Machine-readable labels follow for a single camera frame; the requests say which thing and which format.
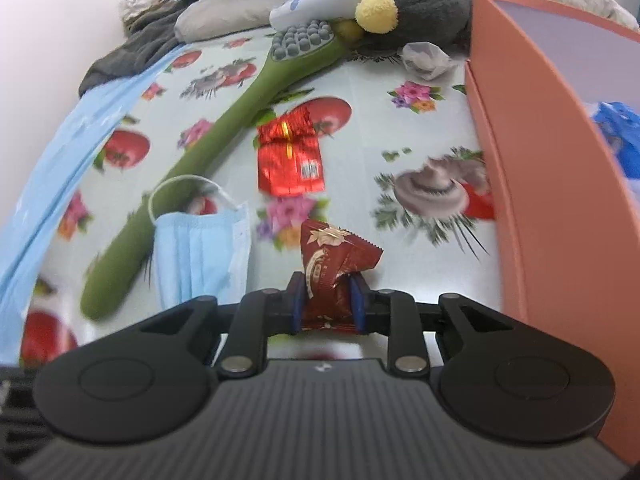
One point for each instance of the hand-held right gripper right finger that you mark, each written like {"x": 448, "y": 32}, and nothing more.
{"x": 357, "y": 305}

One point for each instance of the dark grey cloth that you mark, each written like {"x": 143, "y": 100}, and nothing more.
{"x": 135, "y": 45}

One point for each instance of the blue face mask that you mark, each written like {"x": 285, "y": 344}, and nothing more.
{"x": 195, "y": 255}

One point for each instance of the shiny red candy packet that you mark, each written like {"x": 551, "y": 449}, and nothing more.
{"x": 287, "y": 165}

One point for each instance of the beige cushion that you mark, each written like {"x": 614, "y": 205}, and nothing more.
{"x": 225, "y": 10}

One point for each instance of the blue tissue packet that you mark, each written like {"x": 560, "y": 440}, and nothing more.
{"x": 620, "y": 135}

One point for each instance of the orange cardboard box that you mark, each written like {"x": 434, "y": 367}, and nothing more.
{"x": 550, "y": 210}

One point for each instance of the grey penguin plush toy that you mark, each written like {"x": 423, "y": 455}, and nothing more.
{"x": 425, "y": 10}

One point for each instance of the white plastic bottle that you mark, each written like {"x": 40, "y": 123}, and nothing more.
{"x": 320, "y": 0}

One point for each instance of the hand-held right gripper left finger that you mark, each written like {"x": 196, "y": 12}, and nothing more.
{"x": 298, "y": 305}

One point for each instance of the light blue cloth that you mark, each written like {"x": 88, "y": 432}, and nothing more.
{"x": 50, "y": 160}

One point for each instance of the dark red snack packet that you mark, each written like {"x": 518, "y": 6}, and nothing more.
{"x": 325, "y": 270}

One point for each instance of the green massage brush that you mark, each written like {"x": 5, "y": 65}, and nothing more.
{"x": 225, "y": 125}

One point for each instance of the floral printed sheet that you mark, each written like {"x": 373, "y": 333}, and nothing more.
{"x": 375, "y": 125}

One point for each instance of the crumpled white tissue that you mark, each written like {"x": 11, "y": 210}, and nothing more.
{"x": 425, "y": 60}

